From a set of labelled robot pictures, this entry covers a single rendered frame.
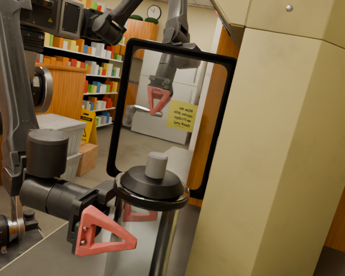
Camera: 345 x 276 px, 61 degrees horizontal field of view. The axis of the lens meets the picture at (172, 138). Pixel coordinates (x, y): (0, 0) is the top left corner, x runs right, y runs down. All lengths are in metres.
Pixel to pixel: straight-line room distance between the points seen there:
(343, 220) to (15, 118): 0.84
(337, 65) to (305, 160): 0.16
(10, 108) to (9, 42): 0.13
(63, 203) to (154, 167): 0.15
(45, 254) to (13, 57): 0.38
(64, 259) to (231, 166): 0.36
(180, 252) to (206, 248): 0.16
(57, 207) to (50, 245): 0.21
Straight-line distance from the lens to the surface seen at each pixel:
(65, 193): 0.47
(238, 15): 0.49
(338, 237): 0.97
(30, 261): 0.63
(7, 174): 0.55
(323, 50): 0.50
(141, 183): 0.38
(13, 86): 0.60
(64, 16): 1.36
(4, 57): 0.62
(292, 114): 0.48
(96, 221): 0.40
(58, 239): 0.69
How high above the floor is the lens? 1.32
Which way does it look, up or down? 13 degrees down
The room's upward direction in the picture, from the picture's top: 12 degrees clockwise
